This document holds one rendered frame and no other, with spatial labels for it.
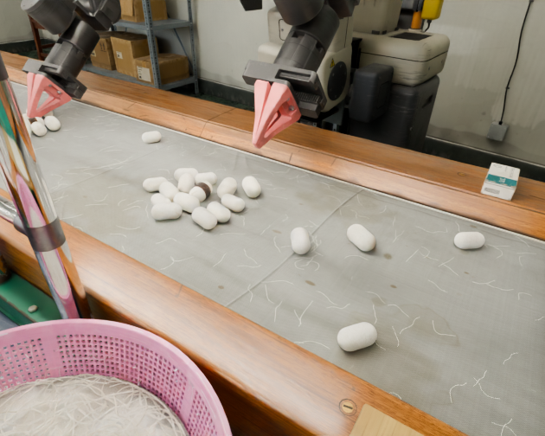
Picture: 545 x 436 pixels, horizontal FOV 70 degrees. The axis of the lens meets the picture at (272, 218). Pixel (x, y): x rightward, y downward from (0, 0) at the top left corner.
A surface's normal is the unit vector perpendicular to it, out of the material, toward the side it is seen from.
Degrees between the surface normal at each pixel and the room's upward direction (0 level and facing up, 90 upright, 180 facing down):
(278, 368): 0
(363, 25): 92
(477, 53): 90
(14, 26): 90
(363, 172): 45
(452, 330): 0
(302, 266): 0
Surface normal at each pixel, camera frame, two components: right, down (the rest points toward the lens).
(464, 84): -0.61, 0.43
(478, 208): -0.36, -0.25
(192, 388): -0.71, 0.08
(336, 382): 0.02, -0.82
